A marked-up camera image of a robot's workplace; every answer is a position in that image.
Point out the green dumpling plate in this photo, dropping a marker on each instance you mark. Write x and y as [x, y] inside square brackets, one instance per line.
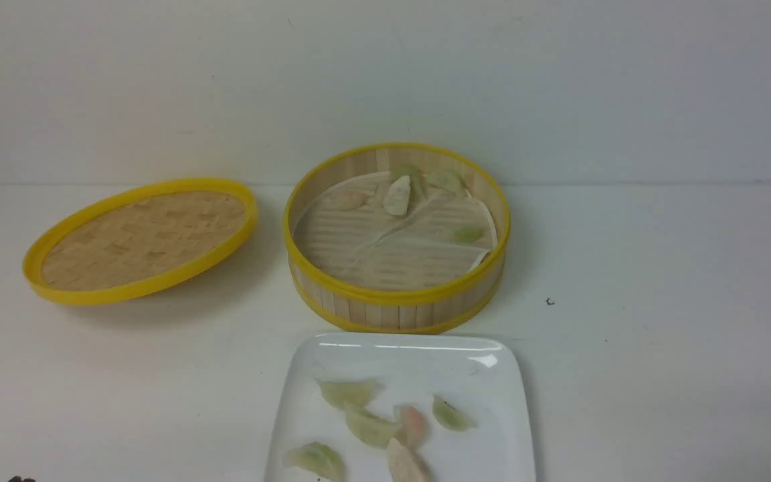
[450, 417]
[339, 394]
[369, 429]
[317, 458]

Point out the white square plate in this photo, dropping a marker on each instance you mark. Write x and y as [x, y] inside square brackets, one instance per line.
[479, 376]

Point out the small green dumpling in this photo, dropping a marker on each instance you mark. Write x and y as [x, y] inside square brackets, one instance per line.
[468, 234]

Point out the green dumpling steamer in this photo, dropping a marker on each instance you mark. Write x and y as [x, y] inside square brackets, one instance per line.
[416, 180]
[448, 180]

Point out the yellow rimmed bamboo steamer basket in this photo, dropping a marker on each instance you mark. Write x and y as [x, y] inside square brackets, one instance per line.
[432, 310]

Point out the green dumpling plate centre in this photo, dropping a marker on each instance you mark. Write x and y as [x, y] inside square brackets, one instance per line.
[369, 429]

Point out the yellow rimmed bamboo steamer lid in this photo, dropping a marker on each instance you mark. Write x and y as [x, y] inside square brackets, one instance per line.
[141, 241]

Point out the pale pink dumpling steamer left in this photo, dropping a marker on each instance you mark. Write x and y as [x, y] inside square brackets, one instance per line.
[347, 200]

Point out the white steamer liner paper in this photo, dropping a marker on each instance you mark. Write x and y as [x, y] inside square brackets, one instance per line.
[367, 248]

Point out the green dumpling plate bottom left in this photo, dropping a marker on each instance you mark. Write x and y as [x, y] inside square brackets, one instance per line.
[317, 458]

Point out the beige dumpling plate bottom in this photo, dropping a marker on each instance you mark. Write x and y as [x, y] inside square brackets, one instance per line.
[403, 464]

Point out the green dumpling plate right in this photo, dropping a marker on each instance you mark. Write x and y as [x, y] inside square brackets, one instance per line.
[450, 417]

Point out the white dumpling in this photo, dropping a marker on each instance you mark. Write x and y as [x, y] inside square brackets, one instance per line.
[397, 199]

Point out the pink dumpling on plate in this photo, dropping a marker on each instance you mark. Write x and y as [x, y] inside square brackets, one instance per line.
[413, 429]

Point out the green dumpling plate top left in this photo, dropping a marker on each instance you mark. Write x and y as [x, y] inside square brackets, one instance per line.
[339, 394]

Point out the green dumpling steamer back right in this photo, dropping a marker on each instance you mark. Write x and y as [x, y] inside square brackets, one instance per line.
[448, 180]

